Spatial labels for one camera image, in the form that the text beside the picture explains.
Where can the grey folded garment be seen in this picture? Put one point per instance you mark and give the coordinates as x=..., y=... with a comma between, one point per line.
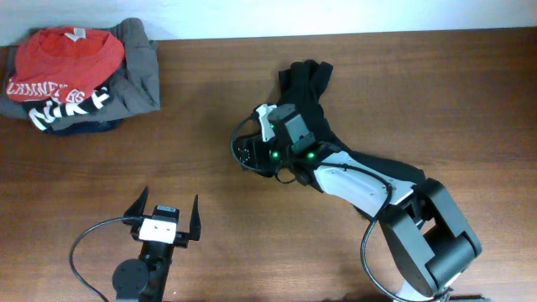
x=134, y=87

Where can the dark blue folded garment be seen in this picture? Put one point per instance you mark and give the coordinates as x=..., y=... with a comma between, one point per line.
x=85, y=128

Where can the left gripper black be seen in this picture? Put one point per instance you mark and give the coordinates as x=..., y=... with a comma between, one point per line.
x=135, y=210

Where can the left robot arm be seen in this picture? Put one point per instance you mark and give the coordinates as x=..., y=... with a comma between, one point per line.
x=144, y=278

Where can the red folded shirt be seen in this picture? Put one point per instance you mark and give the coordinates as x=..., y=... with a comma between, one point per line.
x=63, y=64

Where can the black t-shirt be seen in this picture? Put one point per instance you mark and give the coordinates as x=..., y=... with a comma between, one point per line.
x=302, y=85

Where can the black white lettered shirt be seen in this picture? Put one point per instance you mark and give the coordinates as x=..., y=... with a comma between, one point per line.
x=43, y=113

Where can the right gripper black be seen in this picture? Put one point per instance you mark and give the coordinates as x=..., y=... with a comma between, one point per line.
x=256, y=141

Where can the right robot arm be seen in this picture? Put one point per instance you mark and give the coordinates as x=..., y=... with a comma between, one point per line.
x=428, y=237

